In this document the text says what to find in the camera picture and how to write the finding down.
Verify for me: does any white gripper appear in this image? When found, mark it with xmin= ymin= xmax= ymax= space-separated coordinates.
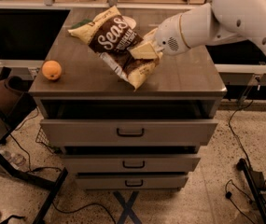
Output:
xmin=128 ymin=14 xmax=190 ymax=60

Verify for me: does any brown chip bag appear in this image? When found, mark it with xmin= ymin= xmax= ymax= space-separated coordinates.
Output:
xmin=69 ymin=7 xmax=162 ymax=90

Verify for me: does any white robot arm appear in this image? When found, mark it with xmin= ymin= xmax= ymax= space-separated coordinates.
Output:
xmin=129 ymin=0 xmax=266 ymax=59

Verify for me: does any white bowl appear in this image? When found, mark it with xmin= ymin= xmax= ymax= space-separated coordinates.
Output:
xmin=123 ymin=16 xmax=136 ymax=29

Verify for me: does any green yellow sponge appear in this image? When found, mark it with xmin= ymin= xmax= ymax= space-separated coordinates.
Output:
xmin=71 ymin=19 xmax=92 ymax=29

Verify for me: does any orange fruit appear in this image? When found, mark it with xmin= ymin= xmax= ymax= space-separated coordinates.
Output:
xmin=41 ymin=61 xmax=62 ymax=81

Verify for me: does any grey drawer cabinet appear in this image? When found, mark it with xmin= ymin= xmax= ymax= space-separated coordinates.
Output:
xmin=30 ymin=8 xmax=226 ymax=180

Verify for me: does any top drawer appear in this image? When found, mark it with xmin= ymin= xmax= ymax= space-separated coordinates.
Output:
xmin=41 ymin=119 xmax=217 ymax=147

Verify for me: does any drawer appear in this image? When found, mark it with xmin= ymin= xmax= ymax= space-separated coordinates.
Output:
xmin=62 ymin=154 xmax=200 ymax=174
xmin=76 ymin=175 xmax=189 ymax=190
xmin=41 ymin=119 xmax=217 ymax=147

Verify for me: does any middle drawer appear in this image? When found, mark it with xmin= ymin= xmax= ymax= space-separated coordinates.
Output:
xmin=62 ymin=154 xmax=200 ymax=174

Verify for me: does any brown chair seat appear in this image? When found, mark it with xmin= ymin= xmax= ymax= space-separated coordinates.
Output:
xmin=0 ymin=76 xmax=27 ymax=118

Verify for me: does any bottom drawer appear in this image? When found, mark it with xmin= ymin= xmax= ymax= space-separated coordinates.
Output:
xmin=76 ymin=175 xmax=189 ymax=190

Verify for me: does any plastic bottle on floor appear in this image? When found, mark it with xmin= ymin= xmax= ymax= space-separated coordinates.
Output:
xmin=0 ymin=149 xmax=26 ymax=169

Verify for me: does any black side table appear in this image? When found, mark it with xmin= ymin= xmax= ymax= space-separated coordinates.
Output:
xmin=0 ymin=91 xmax=69 ymax=224

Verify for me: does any black stand with cables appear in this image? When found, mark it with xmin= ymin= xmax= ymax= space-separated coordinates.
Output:
xmin=224 ymin=73 xmax=266 ymax=224

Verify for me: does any black floor cable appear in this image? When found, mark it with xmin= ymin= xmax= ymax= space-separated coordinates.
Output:
xmin=51 ymin=199 xmax=118 ymax=224

